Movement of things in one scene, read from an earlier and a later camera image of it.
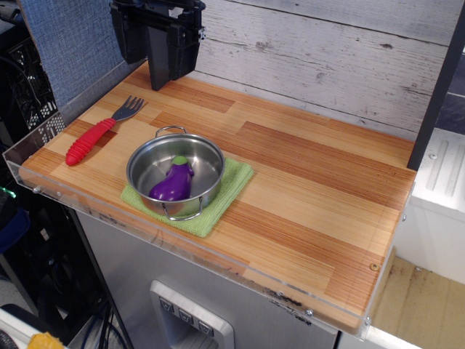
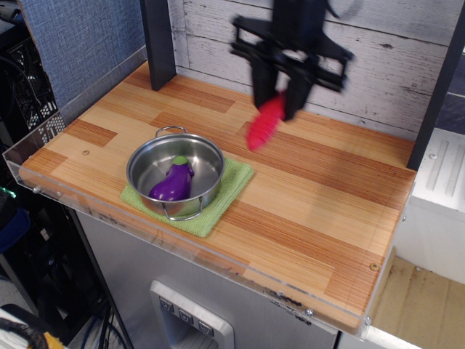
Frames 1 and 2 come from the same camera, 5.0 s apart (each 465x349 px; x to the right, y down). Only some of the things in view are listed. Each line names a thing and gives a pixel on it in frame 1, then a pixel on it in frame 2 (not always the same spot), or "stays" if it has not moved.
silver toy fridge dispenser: (182, 323) stays
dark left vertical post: (159, 56) stays
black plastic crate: (26, 97) stays
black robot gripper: (179, 20) to (298, 30)
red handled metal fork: (83, 146) to (269, 115)
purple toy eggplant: (176, 185) stays
